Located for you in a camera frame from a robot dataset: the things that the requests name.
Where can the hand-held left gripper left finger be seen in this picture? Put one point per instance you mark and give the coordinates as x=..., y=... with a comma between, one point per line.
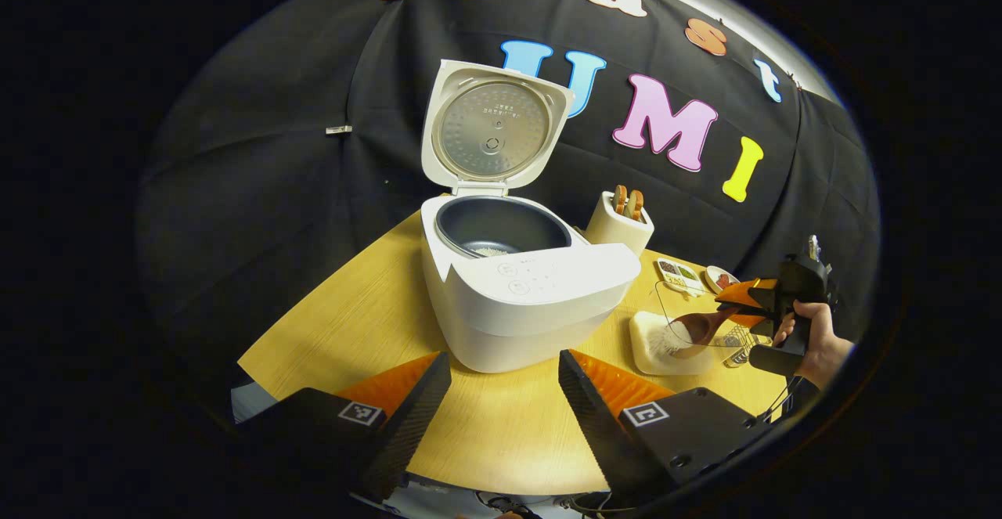
x=415, y=413

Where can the white toaster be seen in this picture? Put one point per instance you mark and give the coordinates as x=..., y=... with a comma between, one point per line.
x=618, y=233

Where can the red food piece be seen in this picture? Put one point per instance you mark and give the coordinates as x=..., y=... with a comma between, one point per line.
x=724, y=279

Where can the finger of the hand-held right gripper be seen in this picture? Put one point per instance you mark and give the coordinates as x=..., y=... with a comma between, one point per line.
x=744, y=292
x=758, y=319

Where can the brown wooden spoon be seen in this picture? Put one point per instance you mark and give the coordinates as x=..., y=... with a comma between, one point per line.
x=701, y=331

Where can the divided white grain dish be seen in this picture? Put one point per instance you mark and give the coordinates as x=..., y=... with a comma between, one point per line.
x=679, y=275

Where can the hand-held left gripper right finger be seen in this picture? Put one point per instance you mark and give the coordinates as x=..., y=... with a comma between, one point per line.
x=587, y=413

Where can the clear box of rice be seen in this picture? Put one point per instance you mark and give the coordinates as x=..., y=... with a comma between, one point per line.
x=650, y=347

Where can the small white plate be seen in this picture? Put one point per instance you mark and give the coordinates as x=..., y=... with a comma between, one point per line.
x=714, y=276

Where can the white rice cooker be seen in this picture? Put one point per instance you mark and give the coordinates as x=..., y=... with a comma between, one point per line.
x=532, y=315

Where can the silver metal clip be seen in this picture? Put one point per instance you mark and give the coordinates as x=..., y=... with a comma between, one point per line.
x=339, y=129

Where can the toast slice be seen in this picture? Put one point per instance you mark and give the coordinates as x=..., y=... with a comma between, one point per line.
x=620, y=199
x=636, y=204

